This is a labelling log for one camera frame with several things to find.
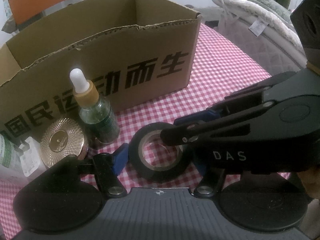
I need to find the right hand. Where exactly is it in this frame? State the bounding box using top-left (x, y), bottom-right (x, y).
top-left (297, 168), bottom-right (320, 199)

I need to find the white supplement bottle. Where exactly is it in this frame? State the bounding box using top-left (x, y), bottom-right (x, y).
top-left (0, 135), bottom-right (21, 170)

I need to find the gold lid cosmetic jar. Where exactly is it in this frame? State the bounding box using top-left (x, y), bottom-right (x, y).
top-left (40, 118), bottom-right (88, 168)

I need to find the black electrical tape roll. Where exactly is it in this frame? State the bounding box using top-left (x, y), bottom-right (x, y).
top-left (129, 122), bottom-right (191, 183)

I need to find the green dropper bottle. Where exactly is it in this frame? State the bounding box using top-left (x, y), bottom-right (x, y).
top-left (69, 68), bottom-right (120, 144)

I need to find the red white checkered tablecloth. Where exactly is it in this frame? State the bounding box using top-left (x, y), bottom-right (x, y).
top-left (1, 24), bottom-right (270, 239)

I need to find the white power adapter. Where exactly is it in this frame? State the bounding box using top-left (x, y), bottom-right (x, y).
top-left (19, 137), bottom-right (47, 180)

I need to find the brown cardboard box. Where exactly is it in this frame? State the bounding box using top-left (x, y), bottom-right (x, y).
top-left (1, 0), bottom-right (201, 141)

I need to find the grey white bedding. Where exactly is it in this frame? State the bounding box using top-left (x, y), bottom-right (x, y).
top-left (212, 0), bottom-right (307, 75)

